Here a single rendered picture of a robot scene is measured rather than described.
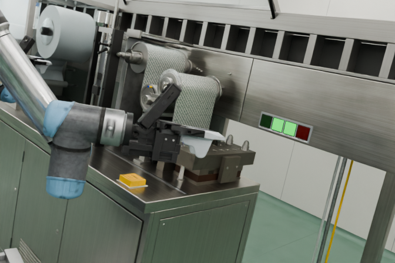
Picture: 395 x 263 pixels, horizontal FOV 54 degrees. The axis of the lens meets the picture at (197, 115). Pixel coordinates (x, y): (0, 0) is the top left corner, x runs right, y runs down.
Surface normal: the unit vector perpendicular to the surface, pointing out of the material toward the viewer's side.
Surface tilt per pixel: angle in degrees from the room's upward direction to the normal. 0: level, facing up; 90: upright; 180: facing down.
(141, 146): 82
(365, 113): 90
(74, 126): 90
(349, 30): 90
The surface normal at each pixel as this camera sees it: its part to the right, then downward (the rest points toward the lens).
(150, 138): 0.24, 0.05
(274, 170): -0.69, -0.04
